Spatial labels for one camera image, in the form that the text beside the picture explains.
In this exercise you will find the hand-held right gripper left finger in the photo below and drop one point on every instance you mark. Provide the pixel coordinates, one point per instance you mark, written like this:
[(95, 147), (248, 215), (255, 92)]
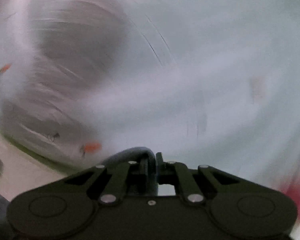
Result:
[(143, 172)]

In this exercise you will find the green grid cutting mat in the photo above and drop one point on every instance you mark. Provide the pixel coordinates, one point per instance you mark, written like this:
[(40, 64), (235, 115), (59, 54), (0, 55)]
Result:
[(27, 175)]

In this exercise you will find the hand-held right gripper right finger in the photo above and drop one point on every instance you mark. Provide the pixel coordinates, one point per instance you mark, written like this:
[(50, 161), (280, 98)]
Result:
[(159, 162)]

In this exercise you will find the red folded garment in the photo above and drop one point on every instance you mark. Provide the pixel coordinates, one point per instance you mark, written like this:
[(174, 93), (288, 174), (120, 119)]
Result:
[(296, 200)]

